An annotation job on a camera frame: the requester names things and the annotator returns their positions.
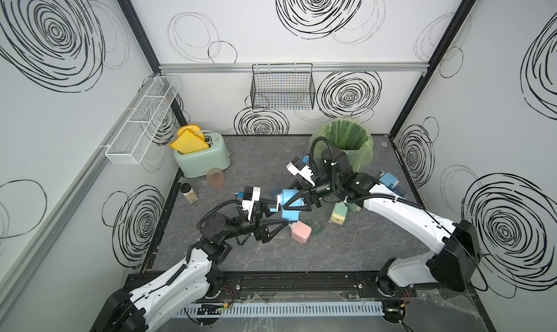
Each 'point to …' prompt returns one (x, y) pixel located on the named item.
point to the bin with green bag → (348, 134)
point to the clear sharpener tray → (317, 225)
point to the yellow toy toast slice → (189, 139)
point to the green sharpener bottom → (338, 215)
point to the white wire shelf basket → (129, 145)
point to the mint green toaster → (215, 156)
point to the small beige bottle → (186, 190)
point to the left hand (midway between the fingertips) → (284, 217)
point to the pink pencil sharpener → (300, 231)
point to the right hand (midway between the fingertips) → (285, 205)
